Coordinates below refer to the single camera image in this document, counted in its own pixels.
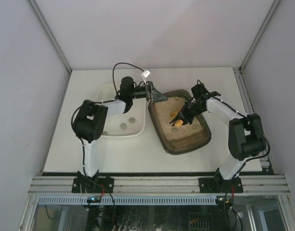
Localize yellow plastic litter scoop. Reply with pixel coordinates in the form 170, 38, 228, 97
170, 111, 183, 127

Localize dark translucent litter box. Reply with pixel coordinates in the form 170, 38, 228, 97
148, 89, 211, 155

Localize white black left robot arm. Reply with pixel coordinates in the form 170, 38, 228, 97
71, 77, 168, 185

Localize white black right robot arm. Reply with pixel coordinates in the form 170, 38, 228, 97
170, 81, 270, 187

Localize white plastic waste bin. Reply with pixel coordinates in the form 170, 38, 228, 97
97, 82, 147, 139

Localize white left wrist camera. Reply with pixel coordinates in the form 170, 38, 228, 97
141, 69, 151, 83

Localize black left camera cable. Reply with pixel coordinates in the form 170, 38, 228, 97
70, 62, 146, 174

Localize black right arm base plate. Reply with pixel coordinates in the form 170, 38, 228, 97
198, 177, 244, 193

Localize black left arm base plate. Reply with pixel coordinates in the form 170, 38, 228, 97
71, 176, 114, 193

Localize grey slotted cable duct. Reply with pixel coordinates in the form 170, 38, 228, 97
38, 195, 217, 205

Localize aluminium front rail frame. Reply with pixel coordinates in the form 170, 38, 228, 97
28, 175, 290, 195

